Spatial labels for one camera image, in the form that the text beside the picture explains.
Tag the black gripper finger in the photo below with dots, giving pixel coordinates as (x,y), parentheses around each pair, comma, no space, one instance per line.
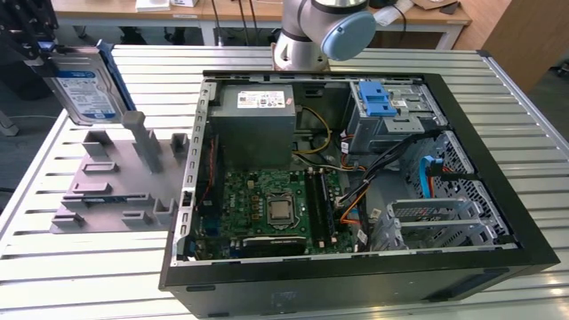
(47,66)

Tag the hard disk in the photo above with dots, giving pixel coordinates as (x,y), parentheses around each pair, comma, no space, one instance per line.
(84,93)

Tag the metal disk bay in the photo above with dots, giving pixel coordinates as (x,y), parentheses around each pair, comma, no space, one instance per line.
(438,224)

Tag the small white box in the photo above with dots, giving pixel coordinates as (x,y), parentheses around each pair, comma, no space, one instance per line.
(184,2)

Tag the grey plastic parts rack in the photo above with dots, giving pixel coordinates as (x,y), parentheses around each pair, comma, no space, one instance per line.
(124,186)

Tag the green bare RAM stick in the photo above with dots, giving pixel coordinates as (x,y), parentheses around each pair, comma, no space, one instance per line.
(104,200)

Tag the grey power supply unit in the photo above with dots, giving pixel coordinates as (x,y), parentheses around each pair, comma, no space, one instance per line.
(254,140)

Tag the green motherboard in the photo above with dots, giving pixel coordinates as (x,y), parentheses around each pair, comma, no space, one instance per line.
(242,200)

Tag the silver CPU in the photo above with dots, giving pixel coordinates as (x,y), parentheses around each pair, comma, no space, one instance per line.
(280,210)

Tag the black graphics card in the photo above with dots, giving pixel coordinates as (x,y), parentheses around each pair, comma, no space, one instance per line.
(276,246)

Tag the blue plastic drive latch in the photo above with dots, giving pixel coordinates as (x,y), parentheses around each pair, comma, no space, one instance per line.
(376,100)

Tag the white desk device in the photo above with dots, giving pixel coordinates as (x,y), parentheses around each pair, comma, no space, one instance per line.
(390,15)

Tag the metal optical drive cage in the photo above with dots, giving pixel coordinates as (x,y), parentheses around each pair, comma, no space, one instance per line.
(383,140)

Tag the brown cardboard piece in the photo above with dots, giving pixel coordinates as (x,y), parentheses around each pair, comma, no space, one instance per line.
(431,5)

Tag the black open PC case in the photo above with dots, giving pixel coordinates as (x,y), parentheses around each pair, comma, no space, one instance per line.
(311,290)

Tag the wooden cabinet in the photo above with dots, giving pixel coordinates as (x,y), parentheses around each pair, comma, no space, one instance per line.
(524,40)

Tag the wooden desk white frame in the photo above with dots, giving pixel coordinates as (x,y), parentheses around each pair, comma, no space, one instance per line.
(444,18)
(111,13)

